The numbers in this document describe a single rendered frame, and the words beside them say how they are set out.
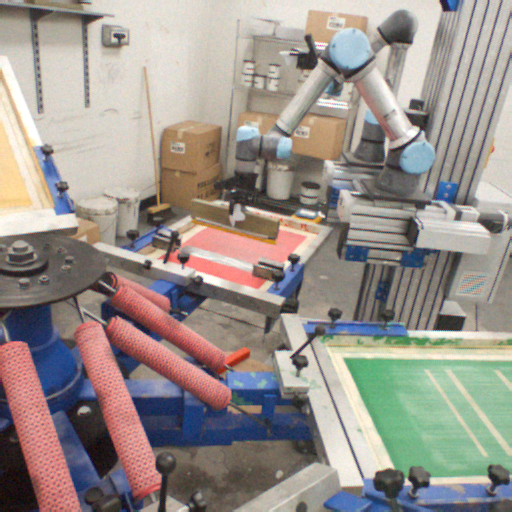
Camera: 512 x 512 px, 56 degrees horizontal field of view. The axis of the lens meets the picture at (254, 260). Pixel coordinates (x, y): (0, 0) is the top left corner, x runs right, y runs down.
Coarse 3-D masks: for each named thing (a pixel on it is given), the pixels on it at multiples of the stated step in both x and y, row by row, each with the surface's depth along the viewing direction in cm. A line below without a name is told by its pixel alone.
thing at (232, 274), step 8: (280, 232) 215; (288, 232) 216; (288, 240) 208; (296, 240) 209; (288, 248) 200; (232, 256) 187; (240, 256) 187; (248, 256) 188; (256, 256) 189; (280, 256) 192; (256, 264) 183; (208, 272) 172; (216, 272) 173; (224, 272) 174; (232, 272) 174; (240, 272) 175; (248, 272) 176; (232, 280) 169; (240, 280) 169; (248, 280) 170; (256, 280) 171; (264, 280) 171; (256, 288) 165
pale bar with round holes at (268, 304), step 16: (112, 256) 158; (128, 256) 157; (144, 256) 159; (144, 272) 156; (192, 288) 150; (208, 288) 148; (224, 288) 146; (240, 288) 146; (240, 304) 145; (256, 304) 145; (272, 304) 141
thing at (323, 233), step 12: (228, 204) 231; (276, 216) 223; (180, 228) 199; (300, 228) 220; (312, 228) 218; (324, 228) 216; (324, 240) 205; (144, 252) 178; (312, 252) 190; (300, 264) 179
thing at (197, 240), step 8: (200, 232) 205; (208, 232) 206; (192, 240) 196; (200, 240) 197; (200, 248) 190; (208, 248) 191; (216, 248) 192; (224, 248) 193; (176, 256) 181; (192, 256) 183; (192, 264) 177; (200, 264) 177; (208, 264) 178; (216, 264) 179
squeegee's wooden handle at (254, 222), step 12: (192, 204) 185; (204, 204) 183; (216, 204) 183; (192, 216) 187; (204, 216) 185; (216, 216) 183; (228, 216) 181; (252, 216) 177; (264, 216) 177; (240, 228) 181; (252, 228) 179; (264, 228) 177; (276, 228) 175
